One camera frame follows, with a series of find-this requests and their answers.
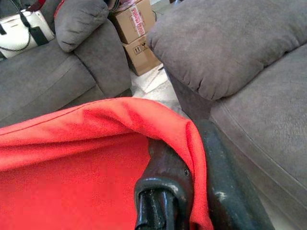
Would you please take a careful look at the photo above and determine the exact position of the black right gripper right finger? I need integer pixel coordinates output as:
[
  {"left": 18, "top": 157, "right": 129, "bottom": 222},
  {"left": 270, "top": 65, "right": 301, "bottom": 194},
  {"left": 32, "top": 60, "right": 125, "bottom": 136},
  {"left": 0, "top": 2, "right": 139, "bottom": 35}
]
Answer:
[{"left": 194, "top": 119, "right": 275, "bottom": 230}]

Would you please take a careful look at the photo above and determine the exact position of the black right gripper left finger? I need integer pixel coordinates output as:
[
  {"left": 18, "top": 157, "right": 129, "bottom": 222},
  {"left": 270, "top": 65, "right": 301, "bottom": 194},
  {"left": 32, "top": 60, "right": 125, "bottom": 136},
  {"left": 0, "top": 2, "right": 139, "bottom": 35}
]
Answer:
[{"left": 134, "top": 138, "right": 193, "bottom": 230}]

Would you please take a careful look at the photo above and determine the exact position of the red pillow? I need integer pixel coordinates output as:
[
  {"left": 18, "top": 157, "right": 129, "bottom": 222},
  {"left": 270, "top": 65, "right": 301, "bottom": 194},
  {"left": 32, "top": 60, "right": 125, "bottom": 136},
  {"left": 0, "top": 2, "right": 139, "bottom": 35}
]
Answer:
[{"left": 0, "top": 97, "right": 214, "bottom": 230}]

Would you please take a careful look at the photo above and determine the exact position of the grey fabric sofa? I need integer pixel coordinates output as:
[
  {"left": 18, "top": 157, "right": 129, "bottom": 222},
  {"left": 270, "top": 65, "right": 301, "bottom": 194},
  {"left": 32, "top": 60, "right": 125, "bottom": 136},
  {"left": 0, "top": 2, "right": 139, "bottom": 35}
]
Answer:
[
  {"left": 0, "top": 0, "right": 133, "bottom": 128},
  {"left": 146, "top": 0, "right": 307, "bottom": 223}
]

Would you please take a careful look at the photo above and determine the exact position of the cardboard box with black prints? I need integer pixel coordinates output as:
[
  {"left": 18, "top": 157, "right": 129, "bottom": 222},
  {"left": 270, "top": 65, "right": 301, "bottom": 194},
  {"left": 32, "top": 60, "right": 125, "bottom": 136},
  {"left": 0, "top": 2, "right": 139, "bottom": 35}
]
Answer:
[{"left": 122, "top": 34, "right": 162, "bottom": 77}]

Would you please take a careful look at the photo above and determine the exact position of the cardboard box with red tape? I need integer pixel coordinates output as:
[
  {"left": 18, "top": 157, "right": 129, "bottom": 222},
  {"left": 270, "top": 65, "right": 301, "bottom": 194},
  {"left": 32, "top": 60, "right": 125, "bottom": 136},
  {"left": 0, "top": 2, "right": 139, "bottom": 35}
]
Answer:
[{"left": 110, "top": 0, "right": 156, "bottom": 45}]

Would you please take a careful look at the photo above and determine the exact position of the black handbag tag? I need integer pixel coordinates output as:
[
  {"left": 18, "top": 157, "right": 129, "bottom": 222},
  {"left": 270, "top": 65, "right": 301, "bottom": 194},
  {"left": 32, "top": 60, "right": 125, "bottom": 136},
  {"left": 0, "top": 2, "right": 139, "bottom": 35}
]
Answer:
[{"left": 30, "top": 26, "right": 50, "bottom": 46}]

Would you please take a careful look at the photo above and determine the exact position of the white handbag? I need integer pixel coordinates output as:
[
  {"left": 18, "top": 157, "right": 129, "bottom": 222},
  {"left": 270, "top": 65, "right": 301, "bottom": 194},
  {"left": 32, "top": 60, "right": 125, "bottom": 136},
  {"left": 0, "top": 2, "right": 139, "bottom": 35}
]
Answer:
[{"left": 0, "top": 9, "right": 55, "bottom": 59}]

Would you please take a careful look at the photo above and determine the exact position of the red strap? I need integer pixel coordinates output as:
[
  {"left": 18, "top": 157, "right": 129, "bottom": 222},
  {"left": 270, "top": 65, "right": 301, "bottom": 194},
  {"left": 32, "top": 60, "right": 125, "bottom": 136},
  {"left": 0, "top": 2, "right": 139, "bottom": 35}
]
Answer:
[{"left": 26, "top": 0, "right": 67, "bottom": 19}]

